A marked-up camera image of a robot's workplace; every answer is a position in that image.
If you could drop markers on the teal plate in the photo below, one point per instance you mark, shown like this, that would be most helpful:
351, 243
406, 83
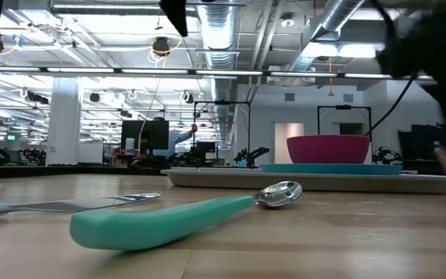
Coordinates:
331, 169

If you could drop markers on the long ceiling light strip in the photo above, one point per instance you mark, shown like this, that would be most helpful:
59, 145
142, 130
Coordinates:
227, 72

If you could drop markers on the person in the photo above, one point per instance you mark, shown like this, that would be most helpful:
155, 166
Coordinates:
176, 141

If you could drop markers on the white pillar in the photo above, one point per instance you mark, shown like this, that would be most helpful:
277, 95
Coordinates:
64, 124

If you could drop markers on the white board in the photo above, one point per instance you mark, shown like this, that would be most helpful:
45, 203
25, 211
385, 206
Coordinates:
90, 153

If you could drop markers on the black metal station frame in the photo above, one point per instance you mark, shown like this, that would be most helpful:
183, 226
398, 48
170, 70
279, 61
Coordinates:
343, 107
223, 102

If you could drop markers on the black computer monitor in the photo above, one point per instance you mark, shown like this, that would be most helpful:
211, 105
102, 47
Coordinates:
155, 133

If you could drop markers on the grey serving tray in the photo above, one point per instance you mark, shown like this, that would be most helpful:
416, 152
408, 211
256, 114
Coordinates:
308, 184

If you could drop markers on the white bottle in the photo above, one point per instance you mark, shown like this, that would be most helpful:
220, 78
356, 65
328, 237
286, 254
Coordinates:
130, 145

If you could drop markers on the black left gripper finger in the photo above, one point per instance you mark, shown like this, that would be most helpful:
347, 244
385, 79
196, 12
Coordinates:
177, 13

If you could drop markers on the black background robot arm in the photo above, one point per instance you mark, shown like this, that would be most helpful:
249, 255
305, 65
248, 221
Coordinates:
252, 154
386, 156

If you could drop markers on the black cabinet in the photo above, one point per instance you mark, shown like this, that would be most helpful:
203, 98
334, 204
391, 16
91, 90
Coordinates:
420, 149

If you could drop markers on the magenta bowl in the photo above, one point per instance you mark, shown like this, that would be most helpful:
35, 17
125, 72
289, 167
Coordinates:
327, 149

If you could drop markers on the silver ceiling duct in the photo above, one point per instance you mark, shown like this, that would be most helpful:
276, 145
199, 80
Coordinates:
339, 15
217, 38

